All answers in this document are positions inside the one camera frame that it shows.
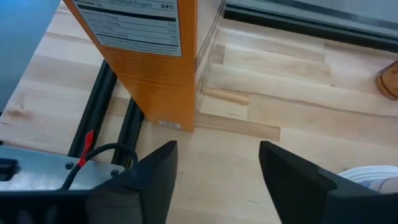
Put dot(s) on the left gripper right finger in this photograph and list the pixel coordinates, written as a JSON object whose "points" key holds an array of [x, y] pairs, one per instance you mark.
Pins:
{"points": [[295, 186]]}

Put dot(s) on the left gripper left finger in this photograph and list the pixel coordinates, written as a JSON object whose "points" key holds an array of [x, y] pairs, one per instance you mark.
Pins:
{"points": [[149, 186]]}

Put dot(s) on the orange cereal box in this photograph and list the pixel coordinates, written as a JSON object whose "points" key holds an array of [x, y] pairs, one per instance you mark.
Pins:
{"points": [[155, 87]]}

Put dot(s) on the clear drinking glass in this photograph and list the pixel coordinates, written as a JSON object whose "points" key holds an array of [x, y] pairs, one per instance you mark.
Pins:
{"points": [[206, 62]]}

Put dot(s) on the white round woven placemat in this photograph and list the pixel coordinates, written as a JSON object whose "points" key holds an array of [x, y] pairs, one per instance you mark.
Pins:
{"points": [[367, 172]]}

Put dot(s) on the pale blue plate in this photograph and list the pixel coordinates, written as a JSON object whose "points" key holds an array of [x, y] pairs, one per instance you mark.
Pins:
{"points": [[385, 186]]}

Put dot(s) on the amber ribbed utensil cup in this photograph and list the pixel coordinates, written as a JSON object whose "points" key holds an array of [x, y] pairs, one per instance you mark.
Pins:
{"points": [[390, 81]]}

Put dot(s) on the black aluminium table frame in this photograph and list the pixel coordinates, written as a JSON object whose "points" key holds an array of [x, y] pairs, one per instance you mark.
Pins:
{"points": [[93, 109]]}

